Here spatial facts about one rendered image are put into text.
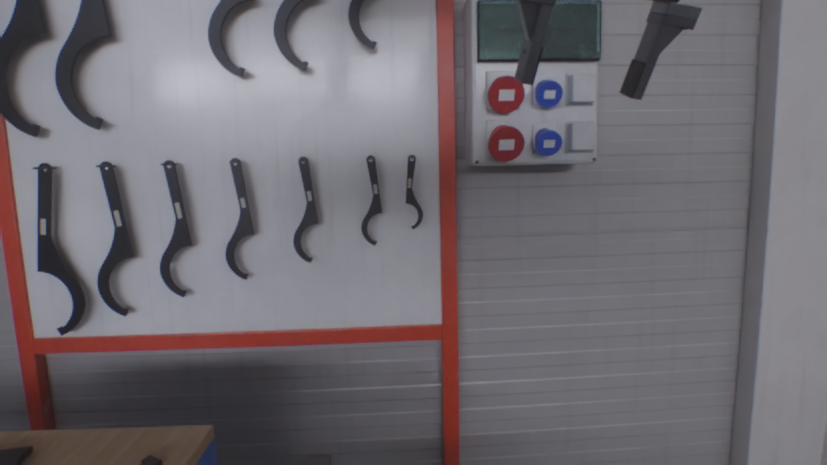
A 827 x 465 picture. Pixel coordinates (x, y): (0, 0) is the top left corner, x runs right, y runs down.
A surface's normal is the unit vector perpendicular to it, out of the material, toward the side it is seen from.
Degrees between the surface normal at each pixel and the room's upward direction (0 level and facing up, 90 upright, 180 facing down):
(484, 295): 90
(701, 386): 90
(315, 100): 90
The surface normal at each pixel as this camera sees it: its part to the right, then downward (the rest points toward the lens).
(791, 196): 0.04, 0.11
